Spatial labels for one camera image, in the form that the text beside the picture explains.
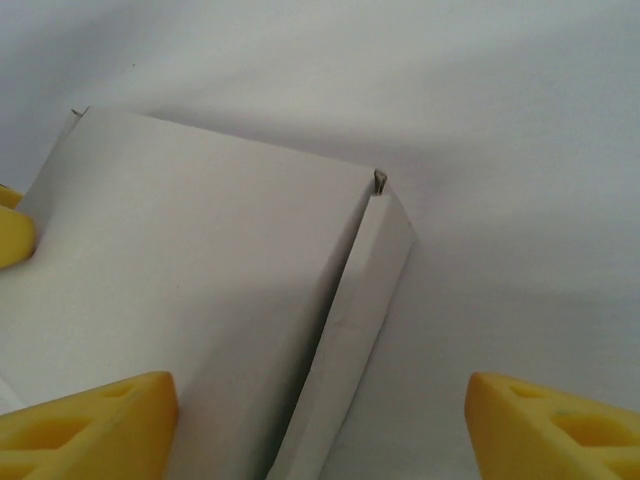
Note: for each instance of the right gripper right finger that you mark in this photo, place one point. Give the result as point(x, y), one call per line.
point(565, 440)

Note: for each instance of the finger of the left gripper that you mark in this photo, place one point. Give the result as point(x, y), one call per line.
point(15, 235)

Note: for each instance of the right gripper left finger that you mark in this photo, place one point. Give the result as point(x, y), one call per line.
point(75, 435)

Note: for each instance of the white paper box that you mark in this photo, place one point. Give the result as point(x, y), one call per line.
point(200, 250)

